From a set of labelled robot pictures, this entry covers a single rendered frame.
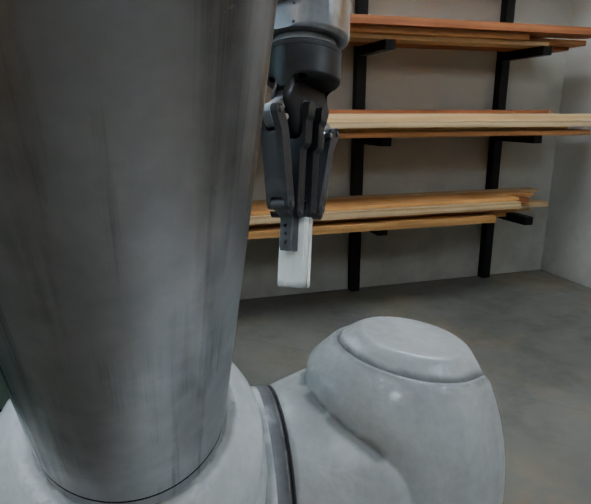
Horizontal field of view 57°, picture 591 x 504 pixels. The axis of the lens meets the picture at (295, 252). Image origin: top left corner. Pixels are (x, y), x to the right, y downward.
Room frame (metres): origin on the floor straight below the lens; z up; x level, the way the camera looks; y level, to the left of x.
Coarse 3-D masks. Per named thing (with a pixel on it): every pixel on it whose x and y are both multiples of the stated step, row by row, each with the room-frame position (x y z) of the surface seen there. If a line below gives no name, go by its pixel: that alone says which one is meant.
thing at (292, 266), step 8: (304, 224) 0.51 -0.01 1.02; (304, 232) 0.51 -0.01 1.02; (304, 240) 0.51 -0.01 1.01; (304, 248) 0.51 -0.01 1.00; (280, 256) 0.52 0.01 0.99; (288, 256) 0.52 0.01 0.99; (296, 256) 0.51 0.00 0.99; (304, 256) 0.51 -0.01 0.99; (280, 264) 0.52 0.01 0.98; (288, 264) 0.51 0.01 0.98; (296, 264) 0.51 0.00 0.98; (304, 264) 0.51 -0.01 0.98; (280, 272) 0.52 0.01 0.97; (288, 272) 0.51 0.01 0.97; (296, 272) 0.51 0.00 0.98; (304, 272) 0.50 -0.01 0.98; (280, 280) 0.51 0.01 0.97; (288, 280) 0.51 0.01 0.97; (296, 280) 0.50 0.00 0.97; (304, 280) 0.50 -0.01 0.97
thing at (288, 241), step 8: (272, 200) 0.51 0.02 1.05; (280, 200) 0.50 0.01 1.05; (272, 208) 0.51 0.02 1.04; (280, 208) 0.50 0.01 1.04; (280, 216) 0.52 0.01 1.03; (288, 216) 0.51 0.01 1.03; (280, 224) 0.52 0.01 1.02; (288, 224) 0.51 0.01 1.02; (296, 224) 0.51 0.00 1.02; (280, 232) 0.51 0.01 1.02; (288, 232) 0.51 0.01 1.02; (296, 232) 0.51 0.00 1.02; (280, 240) 0.51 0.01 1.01; (288, 240) 0.51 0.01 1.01; (296, 240) 0.51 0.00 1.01; (280, 248) 0.51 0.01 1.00; (288, 248) 0.51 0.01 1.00; (296, 248) 0.51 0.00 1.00
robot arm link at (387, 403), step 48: (336, 336) 0.38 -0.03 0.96; (384, 336) 0.37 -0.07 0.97; (432, 336) 0.38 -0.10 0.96; (288, 384) 0.37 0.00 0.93; (336, 384) 0.33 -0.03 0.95; (384, 384) 0.32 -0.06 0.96; (432, 384) 0.32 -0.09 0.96; (480, 384) 0.34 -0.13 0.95; (288, 432) 0.32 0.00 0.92; (336, 432) 0.31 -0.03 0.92; (384, 432) 0.30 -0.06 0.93; (432, 432) 0.30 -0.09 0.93; (480, 432) 0.32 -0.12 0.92; (336, 480) 0.29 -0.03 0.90; (384, 480) 0.29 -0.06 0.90; (432, 480) 0.30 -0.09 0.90; (480, 480) 0.31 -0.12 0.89
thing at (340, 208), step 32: (512, 0) 3.64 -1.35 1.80; (352, 32) 2.91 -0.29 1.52; (384, 32) 2.92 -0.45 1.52; (416, 32) 2.97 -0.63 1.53; (448, 32) 3.03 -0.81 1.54; (480, 32) 3.09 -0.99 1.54; (512, 32) 3.14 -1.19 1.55; (544, 32) 3.15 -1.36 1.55; (576, 32) 3.21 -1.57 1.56; (352, 128) 2.85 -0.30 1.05; (384, 128) 2.91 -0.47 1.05; (416, 128) 2.96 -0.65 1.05; (448, 128) 3.02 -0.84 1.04; (480, 128) 3.08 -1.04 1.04; (512, 128) 3.15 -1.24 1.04; (544, 128) 3.21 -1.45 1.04; (352, 160) 3.36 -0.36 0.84; (352, 192) 3.35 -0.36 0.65; (448, 192) 3.44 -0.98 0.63; (480, 192) 3.44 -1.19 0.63; (512, 192) 3.44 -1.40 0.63; (256, 224) 2.71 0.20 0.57; (320, 224) 2.87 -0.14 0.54; (352, 224) 2.87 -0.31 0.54; (384, 224) 2.91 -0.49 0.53; (416, 224) 2.97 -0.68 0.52; (448, 224) 3.03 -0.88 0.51; (352, 256) 3.33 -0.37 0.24; (480, 256) 3.67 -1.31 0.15; (352, 288) 3.34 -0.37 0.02
